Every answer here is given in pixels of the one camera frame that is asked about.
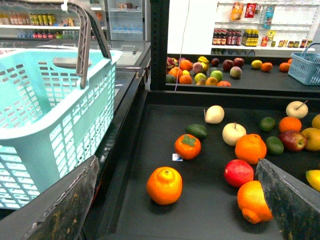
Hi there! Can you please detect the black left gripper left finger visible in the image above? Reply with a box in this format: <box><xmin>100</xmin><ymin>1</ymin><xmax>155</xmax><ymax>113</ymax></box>
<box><xmin>23</xmin><ymin>154</ymin><xmax>100</xmax><ymax>240</ymax></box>

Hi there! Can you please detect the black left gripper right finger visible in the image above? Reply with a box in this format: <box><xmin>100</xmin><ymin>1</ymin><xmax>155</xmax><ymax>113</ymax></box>
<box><xmin>256</xmin><ymin>158</ymin><xmax>320</xmax><ymax>240</ymax></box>

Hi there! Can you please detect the yellow lemon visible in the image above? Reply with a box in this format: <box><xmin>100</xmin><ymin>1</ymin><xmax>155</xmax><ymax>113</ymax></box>
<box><xmin>306</xmin><ymin>169</ymin><xmax>320</xmax><ymax>192</ymax></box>

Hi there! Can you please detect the light blue shopping basket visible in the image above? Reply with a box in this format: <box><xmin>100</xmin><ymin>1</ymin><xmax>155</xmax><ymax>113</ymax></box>
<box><xmin>0</xmin><ymin>0</ymin><xmax>122</xmax><ymax>210</ymax></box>

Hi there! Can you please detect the pile of fruits far shelf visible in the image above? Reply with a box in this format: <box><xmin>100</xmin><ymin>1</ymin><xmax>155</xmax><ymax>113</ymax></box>
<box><xmin>165</xmin><ymin>56</ymin><xmax>231</xmax><ymax>87</ymax></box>

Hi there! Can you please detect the orange tangerine front right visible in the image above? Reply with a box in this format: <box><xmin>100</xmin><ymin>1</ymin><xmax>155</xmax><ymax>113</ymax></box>
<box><xmin>237</xmin><ymin>180</ymin><xmax>273</xmax><ymax>224</ymax></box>

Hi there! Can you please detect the green lime lower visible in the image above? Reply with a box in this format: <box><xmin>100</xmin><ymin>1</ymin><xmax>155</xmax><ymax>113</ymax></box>
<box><xmin>265</xmin><ymin>136</ymin><xmax>284</xmax><ymax>156</ymax></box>

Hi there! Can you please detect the green lime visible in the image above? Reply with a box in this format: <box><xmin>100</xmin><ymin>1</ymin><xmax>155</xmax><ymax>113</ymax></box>
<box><xmin>265</xmin><ymin>136</ymin><xmax>284</xmax><ymax>156</ymax></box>
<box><xmin>259</xmin><ymin>116</ymin><xmax>276</xmax><ymax>133</ymax></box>

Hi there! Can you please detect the red yellow apple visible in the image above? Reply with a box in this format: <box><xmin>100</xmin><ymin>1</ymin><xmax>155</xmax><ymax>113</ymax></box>
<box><xmin>278</xmin><ymin>130</ymin><xmax>307</xmax><ymax>152</ymax></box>

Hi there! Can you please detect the yellow orange fruit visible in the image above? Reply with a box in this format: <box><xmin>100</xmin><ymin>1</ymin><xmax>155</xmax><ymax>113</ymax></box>
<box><xmin>301</xmin><ymin>127</ymin><xmax>320</xmax><ymax>152</ymax></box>

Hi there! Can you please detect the red pomegranate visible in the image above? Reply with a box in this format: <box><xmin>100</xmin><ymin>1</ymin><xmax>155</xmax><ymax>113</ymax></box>
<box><xmin>223</xmin><ymin>159</ymin><xmax>254</xmax><ymax>188</ymax></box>

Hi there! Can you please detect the large orange tangerine middle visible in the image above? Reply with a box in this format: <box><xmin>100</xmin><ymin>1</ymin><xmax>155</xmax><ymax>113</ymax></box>
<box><xmin>235</xmin><ymin>133</ymin><xmax>267</xmax><ymax>165</ymax></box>

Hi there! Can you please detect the small orange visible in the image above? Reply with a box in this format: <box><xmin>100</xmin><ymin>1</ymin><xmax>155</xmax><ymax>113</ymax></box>
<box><xmin>278</xmin><ymin>116</ymin><xmax>302</xmax><ymax>133</ymax></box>

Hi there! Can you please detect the green lime upper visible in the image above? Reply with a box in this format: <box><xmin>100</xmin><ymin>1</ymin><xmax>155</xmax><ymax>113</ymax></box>
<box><xmin>259</xmin><ymin>116</ymin><xmax>276</xmax><ymax>133</ymax></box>

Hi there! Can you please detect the cream pear with stem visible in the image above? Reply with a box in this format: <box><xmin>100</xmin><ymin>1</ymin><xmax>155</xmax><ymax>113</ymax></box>
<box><xmin>285</xmin><ymin>100</ymin><xmax>309</xmax><ymax>119</ymax></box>

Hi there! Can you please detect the cream pear middle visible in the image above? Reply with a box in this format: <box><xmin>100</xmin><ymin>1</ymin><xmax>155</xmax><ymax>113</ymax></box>
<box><xmin>222</xmin><ymin>122</ymin><xmax>247</xmax><ymax>147</ymax></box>

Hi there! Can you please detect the orange tangerine front left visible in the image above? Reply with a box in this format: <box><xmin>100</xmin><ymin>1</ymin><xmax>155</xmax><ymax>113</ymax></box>
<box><xmin>146</xmin><ymin>166</ymin><xmax>183</xmax><ymax>206</ymax></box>

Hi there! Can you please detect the dark green avocado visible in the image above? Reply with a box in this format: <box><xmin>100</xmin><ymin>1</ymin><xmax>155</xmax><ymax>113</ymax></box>
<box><xmin>185</xmin><ymin>124</ymin><xmax>208</xmax><ymax>141</ymax></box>

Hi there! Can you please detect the cream pear left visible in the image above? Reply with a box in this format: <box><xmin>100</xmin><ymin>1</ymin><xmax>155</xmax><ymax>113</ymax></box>
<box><xmin>204</xmin><ymin>105</ymin><xmax>225</xmax><ymax>124</ymax></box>

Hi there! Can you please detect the orange persimmon with leaf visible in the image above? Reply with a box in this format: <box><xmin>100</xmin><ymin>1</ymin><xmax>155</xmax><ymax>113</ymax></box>
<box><xmin>174</xmin><ymin>133</ymin><xmax>202</xmax><ymax>160</ymax></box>

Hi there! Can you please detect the small blue basket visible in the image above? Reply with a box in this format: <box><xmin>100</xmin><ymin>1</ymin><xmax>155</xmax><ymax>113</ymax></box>
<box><xmin>288</xmin><ymin>42</ymin><xmax>320</xmax><ymax>86</ymax></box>

